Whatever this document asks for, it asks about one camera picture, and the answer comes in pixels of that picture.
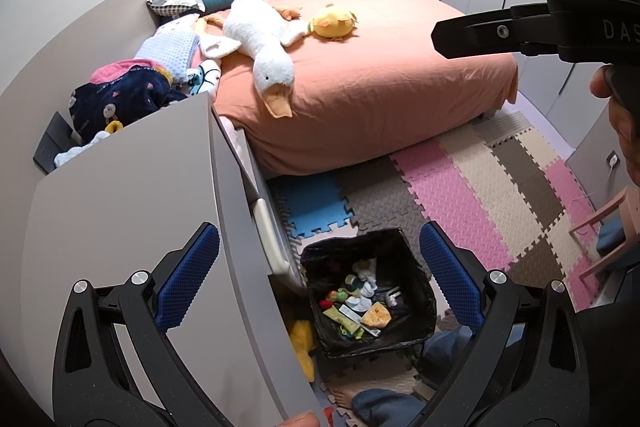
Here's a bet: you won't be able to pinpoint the yellow plush toy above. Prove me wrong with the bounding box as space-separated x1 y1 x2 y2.
289 319 317 383

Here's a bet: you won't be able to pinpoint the trash bin with black bag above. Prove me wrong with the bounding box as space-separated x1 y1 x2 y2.
299 227 438 359

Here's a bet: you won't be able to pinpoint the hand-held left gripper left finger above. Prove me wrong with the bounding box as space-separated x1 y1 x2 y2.
51 222 221 427

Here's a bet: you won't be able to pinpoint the blue seat cushion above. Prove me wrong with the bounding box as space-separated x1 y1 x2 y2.
595 224 628 253

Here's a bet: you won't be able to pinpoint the small white cloth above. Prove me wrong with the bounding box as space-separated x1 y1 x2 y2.
54 130 111 168

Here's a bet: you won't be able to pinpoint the wooden chair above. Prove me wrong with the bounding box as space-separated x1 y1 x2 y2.
567 187 640 295

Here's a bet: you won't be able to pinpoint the navy printed blanket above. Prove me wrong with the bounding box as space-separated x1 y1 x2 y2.
69 67 188 142

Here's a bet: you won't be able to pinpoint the person's left hand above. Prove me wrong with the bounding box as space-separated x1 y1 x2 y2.
279 411 321 427

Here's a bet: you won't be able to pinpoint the yellow duck plush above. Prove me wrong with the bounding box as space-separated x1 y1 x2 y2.
307 4 358 40

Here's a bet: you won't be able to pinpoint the white drawer unit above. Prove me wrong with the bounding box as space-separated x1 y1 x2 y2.
220 117 308 293

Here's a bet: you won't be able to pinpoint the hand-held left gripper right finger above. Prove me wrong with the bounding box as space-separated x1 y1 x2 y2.
415 222 591 427

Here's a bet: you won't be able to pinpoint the cartoon print cloth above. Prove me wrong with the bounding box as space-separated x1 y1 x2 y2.
187 57 223 95

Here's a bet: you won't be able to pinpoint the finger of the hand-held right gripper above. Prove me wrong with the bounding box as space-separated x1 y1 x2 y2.
467 0 552 16
431 9 563 60

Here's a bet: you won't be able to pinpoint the white waffle blanket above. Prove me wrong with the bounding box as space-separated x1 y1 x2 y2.
134 14 201 82

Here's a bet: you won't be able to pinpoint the person's blue jeans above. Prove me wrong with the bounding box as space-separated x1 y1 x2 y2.
350 324 473 427

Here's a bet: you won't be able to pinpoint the white thermometer box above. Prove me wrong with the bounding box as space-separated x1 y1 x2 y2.
340 304 383 338

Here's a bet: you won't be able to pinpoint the black wall outlet panel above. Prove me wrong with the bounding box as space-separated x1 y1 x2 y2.
32 112 83 172

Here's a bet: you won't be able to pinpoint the white goose plush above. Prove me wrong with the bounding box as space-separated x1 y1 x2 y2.
197 0 308 118

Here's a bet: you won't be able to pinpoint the pink cloth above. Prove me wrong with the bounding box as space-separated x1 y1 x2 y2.
90 59 173 85

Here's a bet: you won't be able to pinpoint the person's right forearm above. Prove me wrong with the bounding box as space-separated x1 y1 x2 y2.
617 142 640 188

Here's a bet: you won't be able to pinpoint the bed with orange sheet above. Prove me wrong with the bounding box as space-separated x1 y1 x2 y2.
192 0 518 178

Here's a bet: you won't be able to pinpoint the person's bare foot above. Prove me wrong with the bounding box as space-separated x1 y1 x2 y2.
330 384 361 423

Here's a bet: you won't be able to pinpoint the foam puzzle floor mat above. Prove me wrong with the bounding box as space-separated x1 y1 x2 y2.
270 102 621 427

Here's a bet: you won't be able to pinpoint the person's right hand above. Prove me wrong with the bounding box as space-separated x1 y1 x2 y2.
590 64 640 142

